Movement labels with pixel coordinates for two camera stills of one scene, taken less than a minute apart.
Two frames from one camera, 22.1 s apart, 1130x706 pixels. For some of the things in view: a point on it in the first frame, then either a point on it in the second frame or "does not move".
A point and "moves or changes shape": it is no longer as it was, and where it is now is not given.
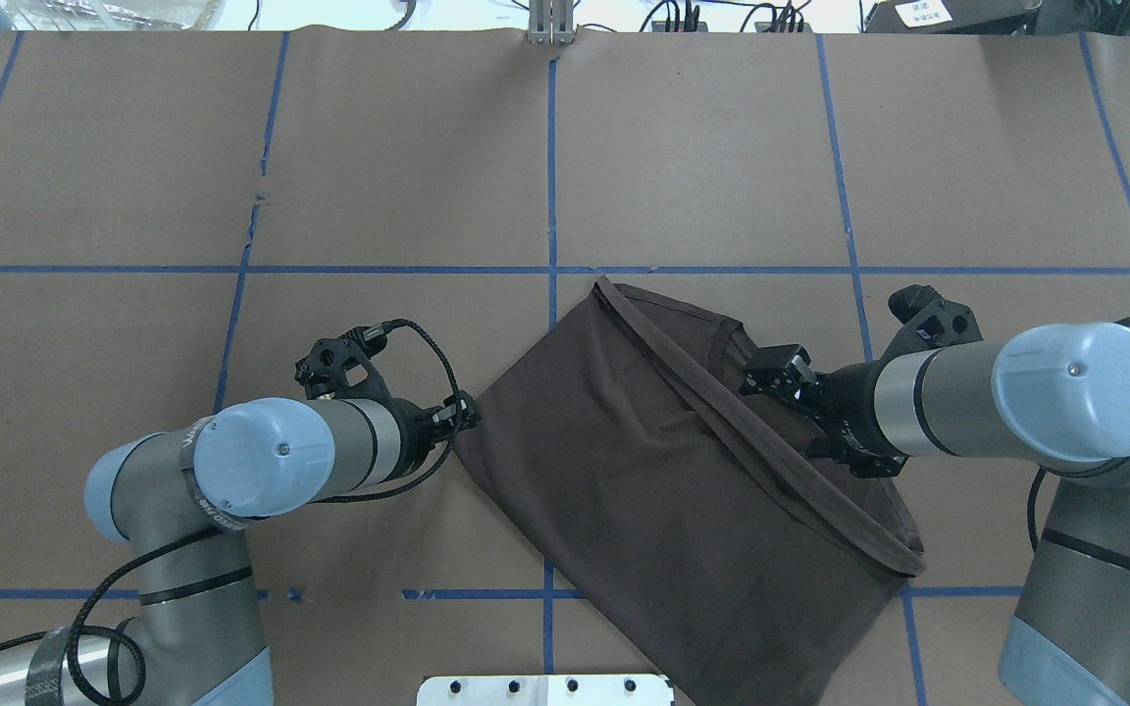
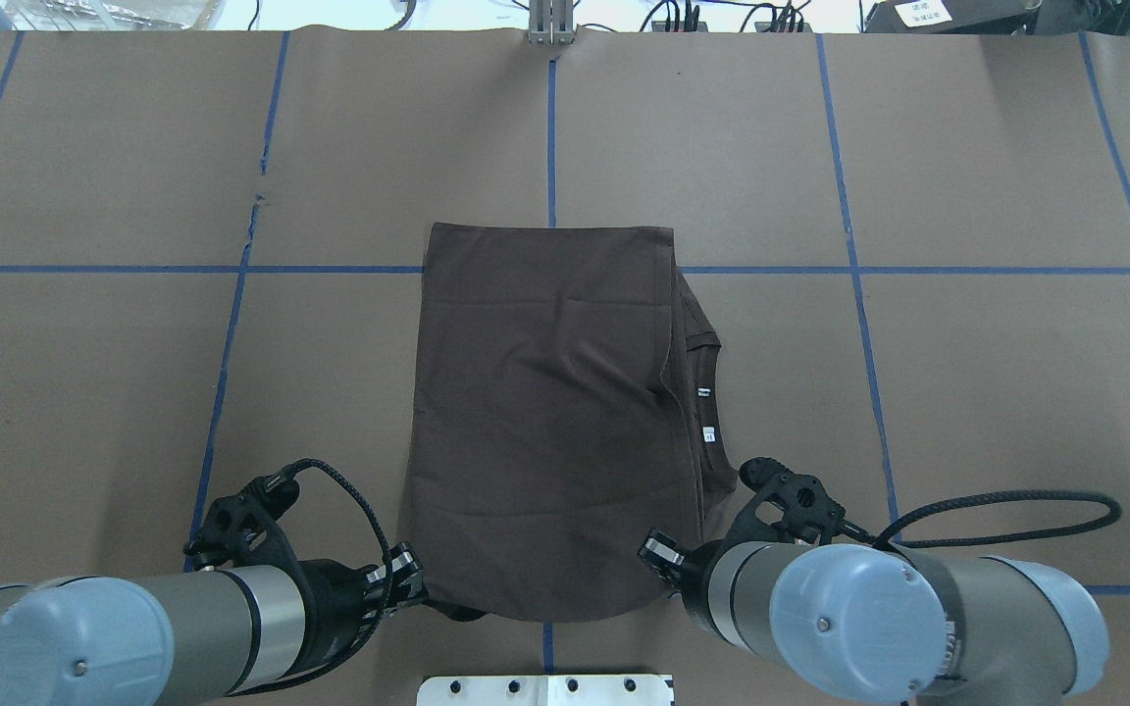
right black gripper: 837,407 to 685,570
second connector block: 782,27 does not move
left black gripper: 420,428 to 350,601
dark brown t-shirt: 724,559 moves or changes shape
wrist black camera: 930,323 to 804,500
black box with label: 950,17 does not move
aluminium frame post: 551,22 does not move
